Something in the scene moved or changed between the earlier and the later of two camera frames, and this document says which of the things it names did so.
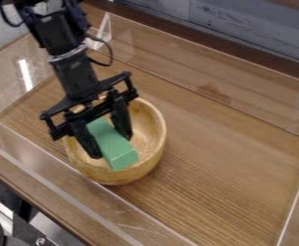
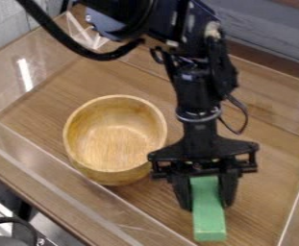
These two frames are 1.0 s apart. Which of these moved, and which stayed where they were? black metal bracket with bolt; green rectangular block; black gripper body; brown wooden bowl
Moved: green rectangular block; black gripper body
Stayed: black metal bracket with bolt; brown wooden bowl
